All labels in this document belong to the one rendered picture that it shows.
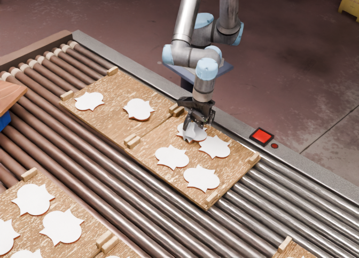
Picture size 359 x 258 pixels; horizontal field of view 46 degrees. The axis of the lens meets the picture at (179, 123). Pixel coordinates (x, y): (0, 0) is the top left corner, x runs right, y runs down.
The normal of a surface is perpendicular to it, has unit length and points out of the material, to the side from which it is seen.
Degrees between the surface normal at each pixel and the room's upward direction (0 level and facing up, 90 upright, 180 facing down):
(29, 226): 0
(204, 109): 90
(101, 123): 0
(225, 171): 0
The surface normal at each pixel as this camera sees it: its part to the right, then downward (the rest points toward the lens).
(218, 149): 0.06, -0.74
